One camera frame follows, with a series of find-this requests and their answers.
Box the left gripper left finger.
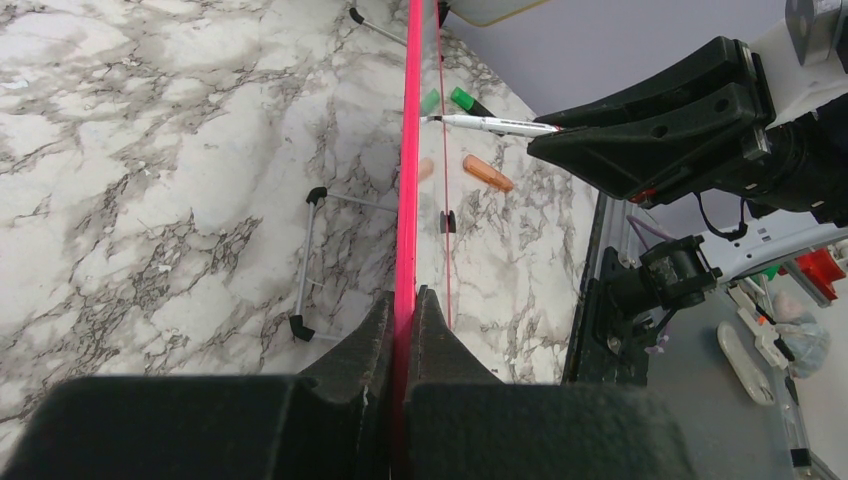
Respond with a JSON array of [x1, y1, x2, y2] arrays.
[[3, 292, 394, 479]]

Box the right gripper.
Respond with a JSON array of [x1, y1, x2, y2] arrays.
[[527, 36, 847, 212]]

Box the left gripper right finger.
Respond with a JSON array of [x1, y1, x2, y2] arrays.
[[405, 287, 696, 479]]

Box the pink-framed whiteboard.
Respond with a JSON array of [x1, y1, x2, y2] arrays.
[[288, 0, 458, 480]]

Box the white black-tipped marker pen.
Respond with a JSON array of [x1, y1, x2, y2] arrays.
[[420, 114, 562, 138]]

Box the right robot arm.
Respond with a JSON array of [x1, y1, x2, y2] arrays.
[[528, 36, 847, 351]]

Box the orange marker cap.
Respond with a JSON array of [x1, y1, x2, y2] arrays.
[[462, 154, 514, 192]]

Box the green black highlighter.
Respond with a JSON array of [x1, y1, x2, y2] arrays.
[[450, 87, 494, 117]]

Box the yellow-edged board on stand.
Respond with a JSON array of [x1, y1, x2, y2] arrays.
[[447, 0, 547, 27]]

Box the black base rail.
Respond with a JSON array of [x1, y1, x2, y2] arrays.
[[561, 194, 649, 387]]

